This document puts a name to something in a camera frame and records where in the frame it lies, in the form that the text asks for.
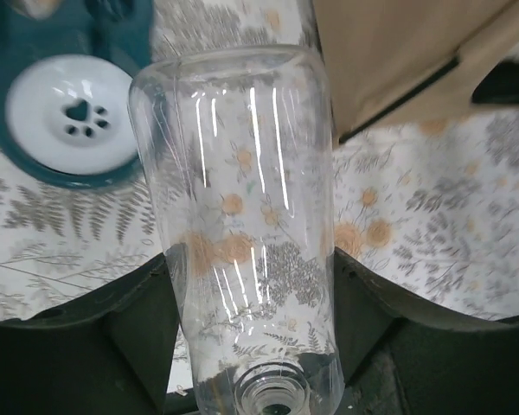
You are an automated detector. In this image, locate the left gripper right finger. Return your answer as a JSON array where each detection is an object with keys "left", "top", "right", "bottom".
[{"left": 334, "top": 250, "right": 519, "bottom": 414}]

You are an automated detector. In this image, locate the clear plastic water bottle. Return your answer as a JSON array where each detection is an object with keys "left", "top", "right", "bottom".
[{"left": 128, "top": 45, "right": 344, "bottom": 414}]

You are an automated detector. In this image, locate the beige fabric pet tent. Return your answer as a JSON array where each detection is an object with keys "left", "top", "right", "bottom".
[{"left": 313, "top": 0, "right": 519, "bottom": 144}]

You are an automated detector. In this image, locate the floral patterned table mat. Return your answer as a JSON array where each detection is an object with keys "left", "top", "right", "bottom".
[{"left": 0, "top": 1, "right": 519, "bottom": 322}]

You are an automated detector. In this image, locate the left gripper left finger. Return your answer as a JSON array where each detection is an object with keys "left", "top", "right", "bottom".
[{"left": 0, "top": 255, "right": 178, "bottom": 414}]

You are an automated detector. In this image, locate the teal pet bowl stand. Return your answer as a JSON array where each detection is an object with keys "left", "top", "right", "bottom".
[{"left": 0, "top": 1, "right": 155, "bottom": 189}]

